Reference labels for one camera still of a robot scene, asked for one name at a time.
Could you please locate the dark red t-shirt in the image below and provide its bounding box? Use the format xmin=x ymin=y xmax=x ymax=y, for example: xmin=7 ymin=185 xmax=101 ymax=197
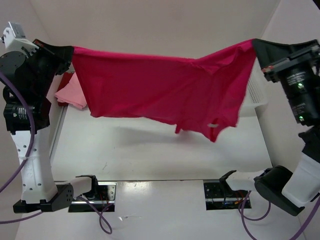
xmin=56 ymin=72 xmax=73 ymax=107

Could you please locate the light pink t-shirt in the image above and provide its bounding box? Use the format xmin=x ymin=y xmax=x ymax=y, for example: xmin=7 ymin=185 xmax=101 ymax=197
xmin=55 ymin=72 xmax=87 ymax=110

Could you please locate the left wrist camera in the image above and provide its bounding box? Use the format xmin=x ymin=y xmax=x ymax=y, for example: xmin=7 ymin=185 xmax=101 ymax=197
xmin=3 ymin=21 xmax=36 ymax=52

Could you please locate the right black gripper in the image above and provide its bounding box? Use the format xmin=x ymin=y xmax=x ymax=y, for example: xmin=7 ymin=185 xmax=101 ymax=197
xmin=248 ymin=35 xmax=319 ymax=121

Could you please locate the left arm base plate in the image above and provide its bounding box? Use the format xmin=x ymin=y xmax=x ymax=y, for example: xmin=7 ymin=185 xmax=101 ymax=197
xmin=68 ymin=181 xmax=117 ymax=213

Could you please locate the white plastic basket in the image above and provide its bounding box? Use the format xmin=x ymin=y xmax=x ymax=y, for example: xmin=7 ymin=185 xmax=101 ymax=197
xmin=239 ymin=68 xmax=268 ymax=117

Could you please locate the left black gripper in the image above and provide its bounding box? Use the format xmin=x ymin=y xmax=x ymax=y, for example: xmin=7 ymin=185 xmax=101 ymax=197
xmin=27 ymin=37 xmax=76 ymax=94

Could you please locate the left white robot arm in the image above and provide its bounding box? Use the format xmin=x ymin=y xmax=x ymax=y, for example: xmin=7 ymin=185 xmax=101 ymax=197
xmin=0 ymin=34 xmax=100 ymax=213

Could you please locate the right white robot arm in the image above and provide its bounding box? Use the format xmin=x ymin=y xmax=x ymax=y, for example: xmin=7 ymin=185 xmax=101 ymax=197
xmin=219 ymin=39 xmax=320 ymax=216

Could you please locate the magenta t-shirt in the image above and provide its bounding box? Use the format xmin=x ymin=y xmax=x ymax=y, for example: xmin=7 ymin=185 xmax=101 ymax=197
xmin=72 ymin=40 xmax=256 ymax=142

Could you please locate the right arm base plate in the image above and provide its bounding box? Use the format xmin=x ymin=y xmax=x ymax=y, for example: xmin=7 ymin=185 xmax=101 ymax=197
xmin=203 ymin=181 xmax=248 ymax=211

